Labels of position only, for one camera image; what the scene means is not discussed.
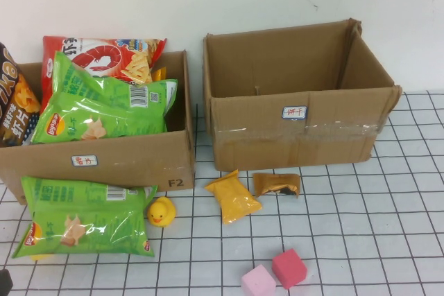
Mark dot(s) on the dark pink foam cube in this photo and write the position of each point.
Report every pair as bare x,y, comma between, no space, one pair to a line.
289,270

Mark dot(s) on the light pink foam cube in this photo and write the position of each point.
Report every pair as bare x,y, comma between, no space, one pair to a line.
258,280

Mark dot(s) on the dark brown shrimp chips bag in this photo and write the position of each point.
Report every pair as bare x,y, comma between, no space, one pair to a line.
17,109

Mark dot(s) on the green Lay's chips bag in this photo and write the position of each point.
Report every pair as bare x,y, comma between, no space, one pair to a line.
86,219
104,115

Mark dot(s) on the small yellow snack packet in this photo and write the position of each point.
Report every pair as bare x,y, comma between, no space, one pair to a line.
234,199

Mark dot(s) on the cardboard box with F2 print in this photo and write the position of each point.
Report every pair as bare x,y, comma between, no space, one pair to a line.
138,161

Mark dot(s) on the taped cardboard box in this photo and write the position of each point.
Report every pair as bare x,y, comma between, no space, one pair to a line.
263,143

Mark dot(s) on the yellow orange snack bag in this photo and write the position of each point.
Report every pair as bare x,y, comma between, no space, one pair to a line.
159,75

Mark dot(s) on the crumpled gold brown wrapper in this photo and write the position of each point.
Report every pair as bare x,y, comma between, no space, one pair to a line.
274,183

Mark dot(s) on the white label sticker on taped box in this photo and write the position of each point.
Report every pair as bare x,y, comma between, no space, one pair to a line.
295,113

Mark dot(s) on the white label sticker on F2 box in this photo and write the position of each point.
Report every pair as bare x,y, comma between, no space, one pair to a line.
85,161

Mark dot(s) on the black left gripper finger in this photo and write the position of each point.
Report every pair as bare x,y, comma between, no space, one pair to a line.
5,280

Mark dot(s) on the red shrimp sticks bag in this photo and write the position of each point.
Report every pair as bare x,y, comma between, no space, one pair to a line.
104,57

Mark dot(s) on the yellow rubber duck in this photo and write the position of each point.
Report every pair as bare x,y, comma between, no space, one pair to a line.
161,213

